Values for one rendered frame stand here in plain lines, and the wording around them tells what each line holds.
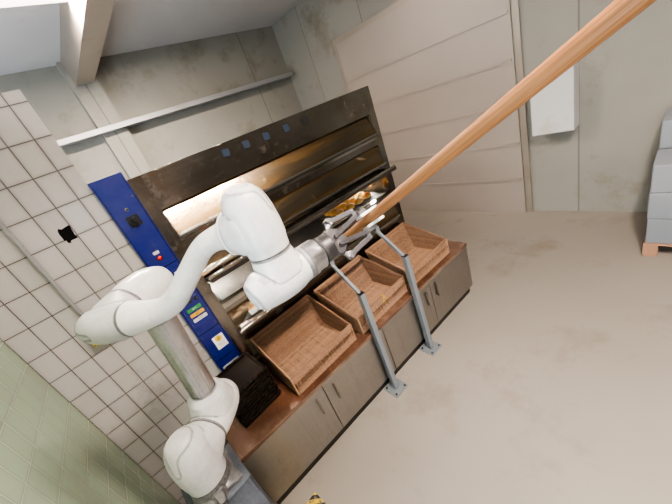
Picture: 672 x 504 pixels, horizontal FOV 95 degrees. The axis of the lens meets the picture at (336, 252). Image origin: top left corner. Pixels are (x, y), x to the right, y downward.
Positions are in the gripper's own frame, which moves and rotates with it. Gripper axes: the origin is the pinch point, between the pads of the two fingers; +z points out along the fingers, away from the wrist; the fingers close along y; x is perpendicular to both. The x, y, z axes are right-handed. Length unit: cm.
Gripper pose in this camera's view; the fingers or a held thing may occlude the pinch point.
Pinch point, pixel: (370, 217)
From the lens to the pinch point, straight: 92.0
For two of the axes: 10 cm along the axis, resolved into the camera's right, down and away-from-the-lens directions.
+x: 3.7, -2.9, -8.8
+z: 7.2, -5.1, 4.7
